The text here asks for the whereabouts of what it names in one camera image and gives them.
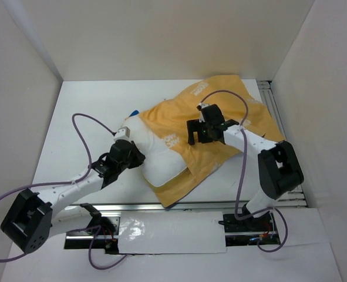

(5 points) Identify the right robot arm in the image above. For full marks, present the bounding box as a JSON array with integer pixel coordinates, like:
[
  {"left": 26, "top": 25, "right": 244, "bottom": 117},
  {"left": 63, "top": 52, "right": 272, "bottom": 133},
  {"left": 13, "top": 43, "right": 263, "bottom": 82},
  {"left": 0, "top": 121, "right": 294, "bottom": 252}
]
[{"left": 187, "top": 103, "right": 304, "bottom": 230}]

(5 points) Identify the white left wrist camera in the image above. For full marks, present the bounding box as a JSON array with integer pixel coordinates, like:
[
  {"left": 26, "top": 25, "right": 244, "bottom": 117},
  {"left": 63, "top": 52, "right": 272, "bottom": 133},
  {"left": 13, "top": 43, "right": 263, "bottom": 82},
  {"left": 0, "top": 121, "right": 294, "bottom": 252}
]
[{"left": 113, "top": 126, "right": 131, "bottom": 142}]

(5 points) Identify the aluminium side rail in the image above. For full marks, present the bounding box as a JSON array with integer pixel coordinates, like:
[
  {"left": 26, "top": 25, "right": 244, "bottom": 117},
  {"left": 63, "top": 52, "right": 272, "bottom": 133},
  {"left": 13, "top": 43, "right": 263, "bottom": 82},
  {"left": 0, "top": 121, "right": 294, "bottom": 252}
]
[{"left": 257, "top": 80, "right": 308, "bottom": 207}]

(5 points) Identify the white pillow yellow edge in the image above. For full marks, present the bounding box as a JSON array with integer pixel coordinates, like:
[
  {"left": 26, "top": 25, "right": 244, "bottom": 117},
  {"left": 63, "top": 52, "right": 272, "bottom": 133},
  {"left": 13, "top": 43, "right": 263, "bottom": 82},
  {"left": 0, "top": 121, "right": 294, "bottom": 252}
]
[{"left": 123, "top": 115, "right": 187, "bottom": 187}]

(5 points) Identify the Mickey Mouse pillowcase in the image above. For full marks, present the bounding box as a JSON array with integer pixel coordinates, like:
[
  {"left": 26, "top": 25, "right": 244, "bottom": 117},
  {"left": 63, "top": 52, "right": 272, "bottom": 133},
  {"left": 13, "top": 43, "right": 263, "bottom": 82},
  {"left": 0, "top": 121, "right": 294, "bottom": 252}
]
[{"left": 123, "top": 75, "right": 284, "bottom": 207}]

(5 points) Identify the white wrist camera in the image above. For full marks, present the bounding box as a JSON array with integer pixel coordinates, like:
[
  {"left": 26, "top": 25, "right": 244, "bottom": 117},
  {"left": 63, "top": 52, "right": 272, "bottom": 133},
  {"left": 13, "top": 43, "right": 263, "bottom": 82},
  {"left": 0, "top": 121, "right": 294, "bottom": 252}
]
[
  {"left": 197, "top": 103, "right": 211, "bottom": 123},
  {"left": 113, "top": 126, "right": 131, "bottom": 142}
]

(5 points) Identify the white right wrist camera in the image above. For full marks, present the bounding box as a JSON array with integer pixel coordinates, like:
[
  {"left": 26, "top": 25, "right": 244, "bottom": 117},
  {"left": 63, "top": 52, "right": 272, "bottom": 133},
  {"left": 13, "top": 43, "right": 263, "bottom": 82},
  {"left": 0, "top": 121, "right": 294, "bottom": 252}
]
[{"left": 197, "top": 103, "right": 211, "bottom": 123}]

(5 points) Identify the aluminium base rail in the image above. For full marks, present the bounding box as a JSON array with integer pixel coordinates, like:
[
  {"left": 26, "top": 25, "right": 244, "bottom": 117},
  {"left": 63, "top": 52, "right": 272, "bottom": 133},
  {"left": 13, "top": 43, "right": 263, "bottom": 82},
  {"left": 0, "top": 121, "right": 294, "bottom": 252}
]
[{"left": 31, "top": 200, "right": 309, "bottom": 213}]

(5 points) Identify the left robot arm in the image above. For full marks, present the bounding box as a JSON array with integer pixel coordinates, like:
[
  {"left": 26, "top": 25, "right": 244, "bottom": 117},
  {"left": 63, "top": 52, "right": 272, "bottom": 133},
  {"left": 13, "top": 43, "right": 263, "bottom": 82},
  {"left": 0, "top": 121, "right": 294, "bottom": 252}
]
[{"left": 1, "top": 140, "right": 146, "bottom": 254}]

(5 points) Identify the white cover plate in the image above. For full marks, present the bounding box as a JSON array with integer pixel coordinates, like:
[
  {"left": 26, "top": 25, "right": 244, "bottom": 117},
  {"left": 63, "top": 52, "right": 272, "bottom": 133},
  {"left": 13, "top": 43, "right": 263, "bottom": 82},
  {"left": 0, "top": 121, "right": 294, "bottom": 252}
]
[{"left": 118, "top": 211, "right": 227, "bottom": 254}]

